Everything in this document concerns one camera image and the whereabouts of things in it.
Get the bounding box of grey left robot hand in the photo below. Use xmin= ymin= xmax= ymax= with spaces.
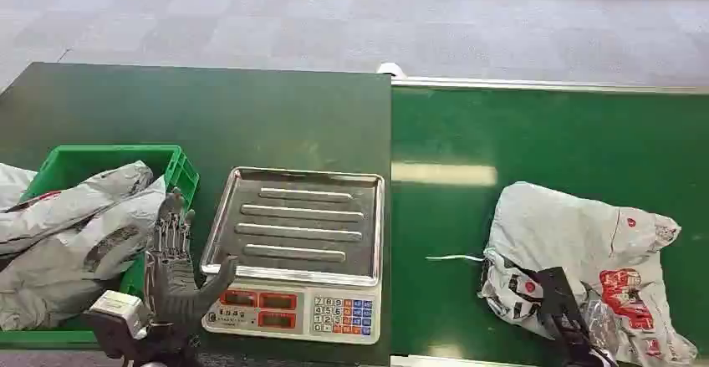
xmin=145 ymin=188 xmax=239 ymax=328

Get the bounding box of dark right robot hand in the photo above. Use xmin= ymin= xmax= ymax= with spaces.
xmin=533 ymin=267 xmax=620 ymax=367

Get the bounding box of large grey parcel bag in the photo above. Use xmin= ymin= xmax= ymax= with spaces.
xmin=0 ymin=177 xmax=167 ymax=333

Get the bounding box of grey parcel bag, red mark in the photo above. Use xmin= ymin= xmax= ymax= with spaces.
xmin=0 ymin=161 xmax=155 ymax=257

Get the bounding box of electronic scale with steel tray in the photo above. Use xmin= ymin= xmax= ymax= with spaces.
xmin=199 ymin=166 xmax=386 ymax=347

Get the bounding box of green plastic crate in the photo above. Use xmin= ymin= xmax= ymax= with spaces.
xmin=0 ymin=144 xmax=201 ymax=350

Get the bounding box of green conveyor belt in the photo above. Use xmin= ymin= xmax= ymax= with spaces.
xmin=390 ymin=84 xmax=709 ymax=367

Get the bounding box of pale grey parcel bag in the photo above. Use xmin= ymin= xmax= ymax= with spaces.
xmin=0 ymin=163 xmax=38 ymax=212

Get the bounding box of white round cap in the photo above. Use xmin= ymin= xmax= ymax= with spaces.
xmin=376 ymin=62 xmax=408 ymax=79

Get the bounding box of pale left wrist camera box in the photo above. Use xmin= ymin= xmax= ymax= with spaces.
xmin=88 ymin=290 xmax=151 ymax=340

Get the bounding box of metal conveyor side rail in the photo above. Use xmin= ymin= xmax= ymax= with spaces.
xmin=390 ymin=76 xmax=709 ymax=95

